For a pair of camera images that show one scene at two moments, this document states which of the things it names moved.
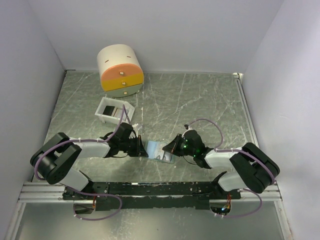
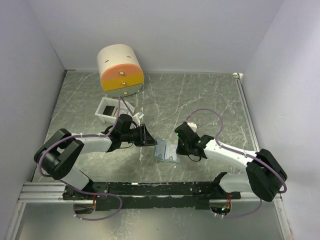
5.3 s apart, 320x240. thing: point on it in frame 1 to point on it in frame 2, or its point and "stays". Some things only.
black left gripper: x=140 y=150 to x=145 y=137
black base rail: x=150 y=195 stays
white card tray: x=114 y=111 stays
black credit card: x=108 y=110 stays
